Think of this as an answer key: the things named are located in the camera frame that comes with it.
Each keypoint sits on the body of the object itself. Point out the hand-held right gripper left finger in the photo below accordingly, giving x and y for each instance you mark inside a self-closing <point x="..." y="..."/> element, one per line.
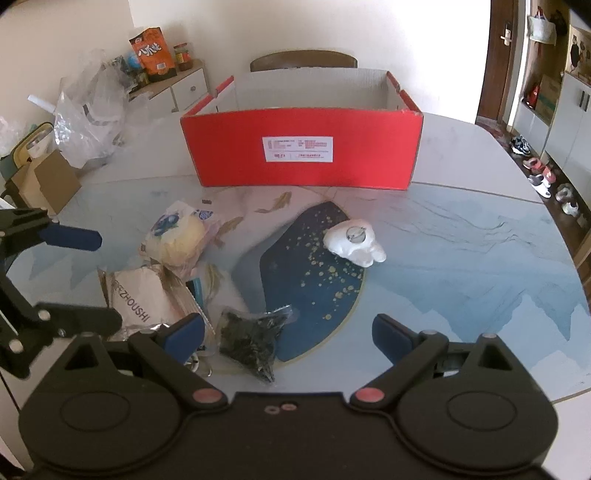
<point x="184" y="331"/>

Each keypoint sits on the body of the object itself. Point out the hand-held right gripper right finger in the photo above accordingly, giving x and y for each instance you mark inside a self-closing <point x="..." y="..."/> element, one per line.
<point x="391" y="338"/>

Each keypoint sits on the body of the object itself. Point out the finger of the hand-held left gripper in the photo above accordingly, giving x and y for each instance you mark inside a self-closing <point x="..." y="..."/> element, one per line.
<point x="69" y="237"/>
<point x="78" y="319"/>

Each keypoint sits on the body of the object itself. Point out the small teal box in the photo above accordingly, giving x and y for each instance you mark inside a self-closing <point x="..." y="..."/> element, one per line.
<point x="198" y="288"/>

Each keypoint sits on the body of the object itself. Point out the dark dried leaves packet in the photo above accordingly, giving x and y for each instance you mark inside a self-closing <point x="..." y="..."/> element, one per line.
<point x="249" y="339"/>

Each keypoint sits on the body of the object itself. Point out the bread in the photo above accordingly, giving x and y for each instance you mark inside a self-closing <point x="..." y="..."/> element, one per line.
<point x="178" y="235"/>

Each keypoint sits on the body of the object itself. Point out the red cardboard box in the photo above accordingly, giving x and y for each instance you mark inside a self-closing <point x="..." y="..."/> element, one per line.
<point x="231" y="152"/>

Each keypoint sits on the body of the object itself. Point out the round printed desktop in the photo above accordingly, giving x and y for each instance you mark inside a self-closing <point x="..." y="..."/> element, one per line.
<point x="461" y="240"/>

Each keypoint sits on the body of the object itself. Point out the small brown cardboard box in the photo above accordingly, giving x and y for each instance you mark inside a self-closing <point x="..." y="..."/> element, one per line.
<point x="51" y="180"/>

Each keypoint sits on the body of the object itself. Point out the clear plastic bag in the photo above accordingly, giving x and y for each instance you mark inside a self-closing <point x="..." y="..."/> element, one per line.
<point x="87" y="120"/>

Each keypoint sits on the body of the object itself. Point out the white drawer cabinet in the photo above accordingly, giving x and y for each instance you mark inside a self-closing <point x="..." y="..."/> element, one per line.
<point x="189" y="90"/>

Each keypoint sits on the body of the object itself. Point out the orange snack bag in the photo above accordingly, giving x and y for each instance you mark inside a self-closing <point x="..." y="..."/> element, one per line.
<point x="154" y="53"/>

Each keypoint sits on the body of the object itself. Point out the white slippers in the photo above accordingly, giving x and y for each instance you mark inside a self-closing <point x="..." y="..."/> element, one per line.
<point x="540" y="185"/>

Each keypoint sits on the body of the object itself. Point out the red lidded jar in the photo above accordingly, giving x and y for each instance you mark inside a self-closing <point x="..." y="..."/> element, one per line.
<point x="183" y="57"/>

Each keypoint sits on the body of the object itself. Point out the pink sandals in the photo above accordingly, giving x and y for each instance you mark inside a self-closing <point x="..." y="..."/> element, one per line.
<point x="539" y="168"/>

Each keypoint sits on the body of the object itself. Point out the grey fluffy slippers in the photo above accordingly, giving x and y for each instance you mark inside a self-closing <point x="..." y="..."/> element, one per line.
<point x="568" y="198"/>

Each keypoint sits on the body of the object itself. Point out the red doormat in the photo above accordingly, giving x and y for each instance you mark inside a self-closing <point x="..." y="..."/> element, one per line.
<point x="491" y="129"/>

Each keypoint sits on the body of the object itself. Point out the dark sneakers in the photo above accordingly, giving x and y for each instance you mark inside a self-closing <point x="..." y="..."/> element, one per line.
<point x="520" y="145"/>

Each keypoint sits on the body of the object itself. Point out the red bag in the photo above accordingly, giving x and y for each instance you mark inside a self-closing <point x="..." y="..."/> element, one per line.
<point x="534" y="97"/>

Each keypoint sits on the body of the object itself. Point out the white shoe cabinet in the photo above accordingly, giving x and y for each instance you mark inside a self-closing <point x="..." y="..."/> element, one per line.
<point x="572" y="120"/>

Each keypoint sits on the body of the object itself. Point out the cardboard carton on shelf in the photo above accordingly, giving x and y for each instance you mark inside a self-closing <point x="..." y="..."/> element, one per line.
<point x="549" y="99"/>

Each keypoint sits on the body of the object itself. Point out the brown wooden door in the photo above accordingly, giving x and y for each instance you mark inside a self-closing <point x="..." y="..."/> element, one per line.
<point x="498" y="69"/>

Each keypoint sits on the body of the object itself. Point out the brown wooden chair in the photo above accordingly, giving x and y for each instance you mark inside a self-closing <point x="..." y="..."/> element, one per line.
<point x="300" y="60"/>

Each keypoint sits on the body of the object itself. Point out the penguin picture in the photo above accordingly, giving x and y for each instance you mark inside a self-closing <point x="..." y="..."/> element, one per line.
<point x="577" y="53"/>

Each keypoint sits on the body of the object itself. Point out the hanging tote bag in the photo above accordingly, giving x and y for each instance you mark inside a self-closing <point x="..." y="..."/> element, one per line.
<point x="544" y="27"/>

